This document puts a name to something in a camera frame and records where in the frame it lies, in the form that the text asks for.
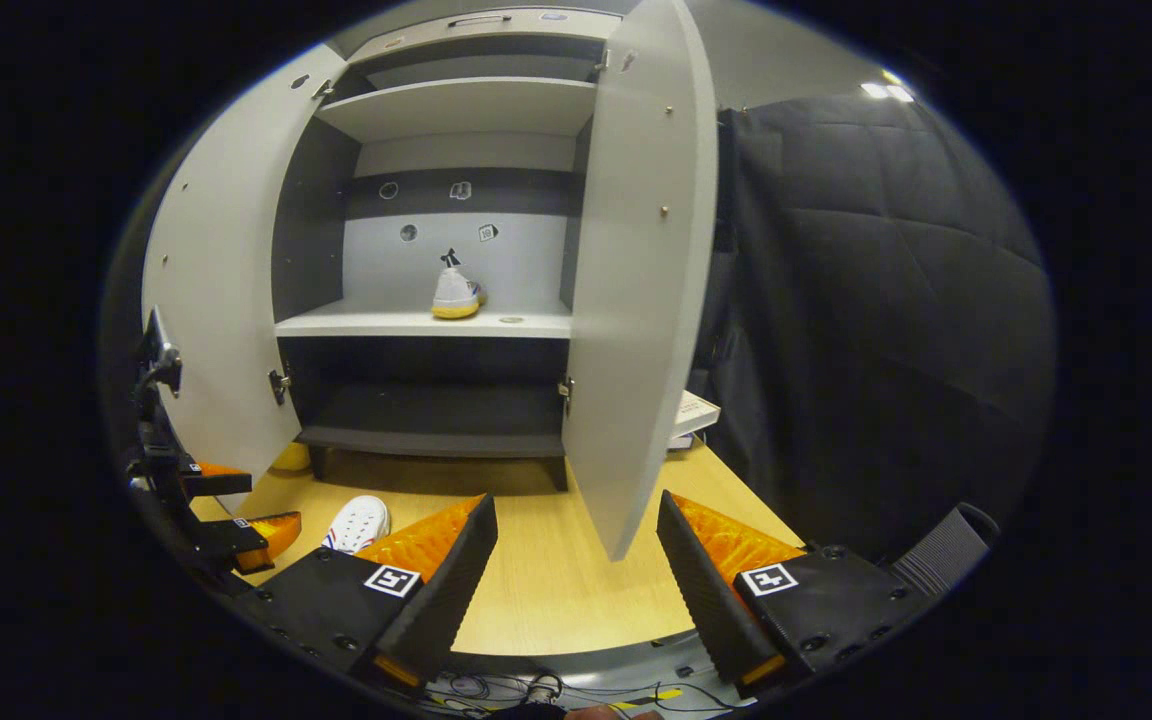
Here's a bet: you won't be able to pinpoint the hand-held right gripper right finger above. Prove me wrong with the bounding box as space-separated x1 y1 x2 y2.
656 490 922 699

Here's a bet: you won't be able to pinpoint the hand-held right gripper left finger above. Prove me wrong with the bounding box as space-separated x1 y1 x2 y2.
236 493 499 689

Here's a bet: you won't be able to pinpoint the white shoe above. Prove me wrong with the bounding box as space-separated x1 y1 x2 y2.
431 250 487 321
321 495 392 556

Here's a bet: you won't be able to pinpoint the white shoe cabinet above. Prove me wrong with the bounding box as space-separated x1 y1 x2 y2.
141 0 719 561

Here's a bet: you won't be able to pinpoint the white cabinet shelf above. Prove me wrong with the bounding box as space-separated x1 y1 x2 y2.
314 77 599 143
274 298 574 339

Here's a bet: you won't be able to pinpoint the white book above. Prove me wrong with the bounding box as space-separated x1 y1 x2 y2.
671 390 722 438

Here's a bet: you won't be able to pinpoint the grey ribbed container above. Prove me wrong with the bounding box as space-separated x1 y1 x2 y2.
891 503 1000 597

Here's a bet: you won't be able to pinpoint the black backdrop cloth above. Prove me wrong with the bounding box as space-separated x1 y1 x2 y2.
696 95 1055 561

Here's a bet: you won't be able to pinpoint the tangled black cables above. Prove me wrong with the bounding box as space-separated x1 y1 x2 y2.
426 668 737 716

